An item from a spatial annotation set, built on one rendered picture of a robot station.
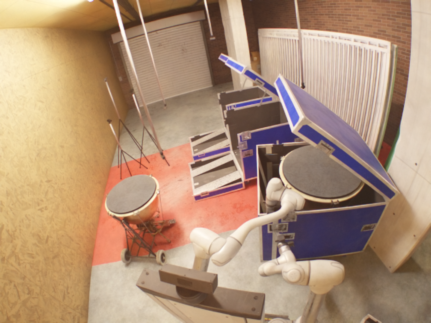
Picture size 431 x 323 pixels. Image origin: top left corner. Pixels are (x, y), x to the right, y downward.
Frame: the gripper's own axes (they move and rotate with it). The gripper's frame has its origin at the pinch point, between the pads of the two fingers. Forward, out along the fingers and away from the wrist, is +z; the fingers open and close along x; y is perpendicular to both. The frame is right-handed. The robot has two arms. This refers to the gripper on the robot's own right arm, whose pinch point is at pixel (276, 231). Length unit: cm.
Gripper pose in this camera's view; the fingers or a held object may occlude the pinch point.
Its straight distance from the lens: 187.6
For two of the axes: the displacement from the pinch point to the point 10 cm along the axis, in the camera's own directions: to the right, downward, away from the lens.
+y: -9.7, 2.3, -0.2
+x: 1.8, 8.0, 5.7
